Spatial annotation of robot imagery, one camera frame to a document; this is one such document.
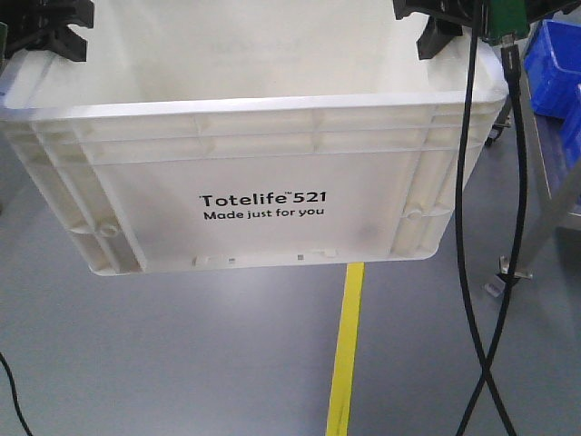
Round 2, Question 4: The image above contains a black cable right smooth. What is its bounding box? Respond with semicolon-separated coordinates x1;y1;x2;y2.
456;0;518;436

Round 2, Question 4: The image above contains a black cable left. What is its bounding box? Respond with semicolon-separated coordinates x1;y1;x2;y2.
0;352;35;436

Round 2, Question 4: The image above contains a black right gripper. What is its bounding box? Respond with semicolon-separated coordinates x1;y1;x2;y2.
392;0;489;59

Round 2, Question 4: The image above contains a green circuit board right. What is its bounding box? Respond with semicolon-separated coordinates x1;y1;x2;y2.
481;0;530;45

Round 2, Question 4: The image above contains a metal shelf frame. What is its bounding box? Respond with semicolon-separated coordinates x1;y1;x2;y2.
516;75;580;279

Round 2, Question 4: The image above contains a white plastic Totelife crate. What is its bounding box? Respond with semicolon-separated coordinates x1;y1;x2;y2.
0;0;509;277

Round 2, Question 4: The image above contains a black cable right braided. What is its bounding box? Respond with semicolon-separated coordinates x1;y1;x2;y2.
453;34;527;436

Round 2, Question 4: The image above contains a blue plastic bin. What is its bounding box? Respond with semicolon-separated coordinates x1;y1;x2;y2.
524;19;580;119
560;84;580;169

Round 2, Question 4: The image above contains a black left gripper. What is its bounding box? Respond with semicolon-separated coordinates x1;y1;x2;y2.
1;0;94;62

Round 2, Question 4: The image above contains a yellow floor tape line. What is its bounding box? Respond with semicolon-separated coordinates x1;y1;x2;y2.
325;263;365;435

